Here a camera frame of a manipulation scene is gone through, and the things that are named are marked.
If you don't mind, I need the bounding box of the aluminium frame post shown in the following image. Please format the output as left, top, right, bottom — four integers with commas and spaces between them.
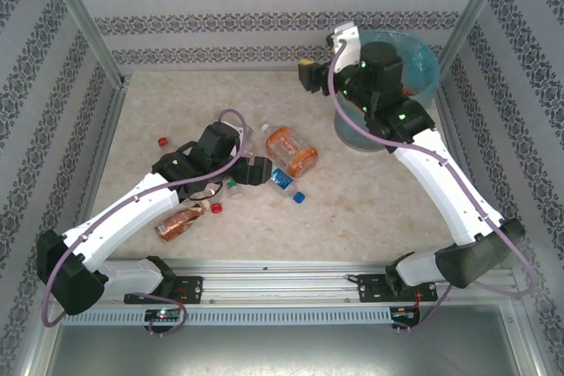
438, 0, 516, 73
34, 0, 127, 86

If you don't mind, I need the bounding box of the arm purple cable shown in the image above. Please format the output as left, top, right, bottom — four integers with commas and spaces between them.
41, 107, 248, 337
328, 41, 539, 333

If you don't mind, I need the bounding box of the grey metal sheet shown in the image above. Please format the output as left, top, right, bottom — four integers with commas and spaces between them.
43, 305, 545, 376

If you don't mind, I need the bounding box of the clear bottle green cap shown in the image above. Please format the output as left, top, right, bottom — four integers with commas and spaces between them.
225, 176, 246, 202

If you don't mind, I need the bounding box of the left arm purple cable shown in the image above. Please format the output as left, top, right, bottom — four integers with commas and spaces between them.
41, 107, 248, 337

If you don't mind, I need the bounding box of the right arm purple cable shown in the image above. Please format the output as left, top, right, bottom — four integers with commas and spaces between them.
328, 41, 539, 333

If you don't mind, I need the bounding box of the brown tea bottle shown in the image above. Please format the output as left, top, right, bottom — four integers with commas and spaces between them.
153, 201, 208, 244

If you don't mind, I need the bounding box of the small circuit board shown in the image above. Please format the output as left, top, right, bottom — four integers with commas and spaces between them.
390, 306, 420, 321
144, 308, 184, 323

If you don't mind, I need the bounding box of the large orange label bottle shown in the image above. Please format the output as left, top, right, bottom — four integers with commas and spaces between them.
260, 122, 320, 180

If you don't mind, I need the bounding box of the aluminium mounting rail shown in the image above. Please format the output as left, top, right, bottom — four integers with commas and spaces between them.
42, 259, 517, 306

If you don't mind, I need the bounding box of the aluminium side rail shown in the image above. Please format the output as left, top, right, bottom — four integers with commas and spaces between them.
434, 80, 501, 269
61, 76, 131, 274

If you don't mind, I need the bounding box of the grey slotted cable duct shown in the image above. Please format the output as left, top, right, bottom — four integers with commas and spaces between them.
59, 306, 422, 328

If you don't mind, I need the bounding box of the blue label blue cap bottle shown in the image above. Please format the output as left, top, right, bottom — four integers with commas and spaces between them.
269, 167, 308, 205

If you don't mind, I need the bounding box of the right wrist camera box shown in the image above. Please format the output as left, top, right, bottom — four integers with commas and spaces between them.
327, 20, 363, 74

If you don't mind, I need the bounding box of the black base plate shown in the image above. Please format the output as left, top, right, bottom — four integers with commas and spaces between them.
124, 276, 204, 306
356, 273, 439, 305

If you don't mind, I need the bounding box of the thin black cable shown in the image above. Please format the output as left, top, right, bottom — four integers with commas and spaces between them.
187, 180, 224, 202

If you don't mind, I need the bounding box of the grey round bin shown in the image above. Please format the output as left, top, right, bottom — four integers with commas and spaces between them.
333, 85, 437, 153

